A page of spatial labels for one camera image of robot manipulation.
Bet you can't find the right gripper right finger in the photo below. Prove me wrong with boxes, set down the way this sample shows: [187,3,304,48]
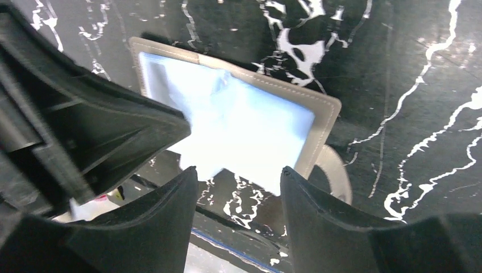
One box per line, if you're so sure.
[280,167,481,272]

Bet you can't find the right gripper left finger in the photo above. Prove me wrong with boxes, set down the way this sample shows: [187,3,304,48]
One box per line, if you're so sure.
[1,167,198,272]

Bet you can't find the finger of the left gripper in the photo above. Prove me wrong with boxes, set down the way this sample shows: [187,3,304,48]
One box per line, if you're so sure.
[1,3,190,216]

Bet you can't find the aluminium frame rail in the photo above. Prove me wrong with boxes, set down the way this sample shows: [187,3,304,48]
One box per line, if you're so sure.
[190,208,293,272]

